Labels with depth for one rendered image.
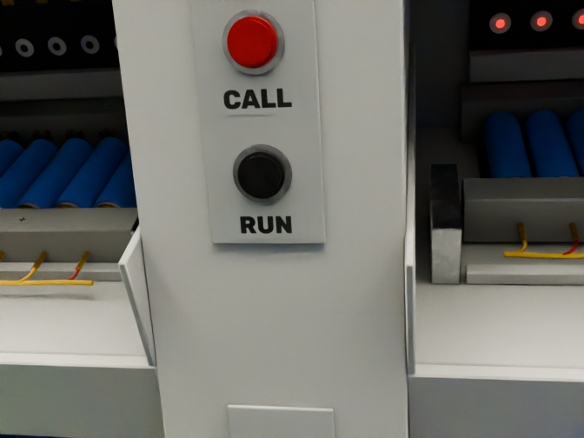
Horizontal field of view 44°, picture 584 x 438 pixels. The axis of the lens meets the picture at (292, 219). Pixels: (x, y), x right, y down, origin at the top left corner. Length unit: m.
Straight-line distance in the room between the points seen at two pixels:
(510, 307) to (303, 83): 0.12
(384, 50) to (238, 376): 0.13
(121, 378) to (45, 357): 0.03
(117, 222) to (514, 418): 0.18
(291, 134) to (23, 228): 0.15
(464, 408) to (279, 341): 0.07
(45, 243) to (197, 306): 0.10
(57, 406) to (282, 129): 0.15
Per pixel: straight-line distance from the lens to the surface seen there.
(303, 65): 0.24
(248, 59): 0.23
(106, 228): 0.32
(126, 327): 0.31
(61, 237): 0.33
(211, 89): 0.24
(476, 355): 0.28
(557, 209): 0.32
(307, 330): 0.26
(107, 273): 0.33
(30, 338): 0.32
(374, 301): 0.26
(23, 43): 0.46
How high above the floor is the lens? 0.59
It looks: 16 degrees down
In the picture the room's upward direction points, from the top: 3 degrees counter-clockwise
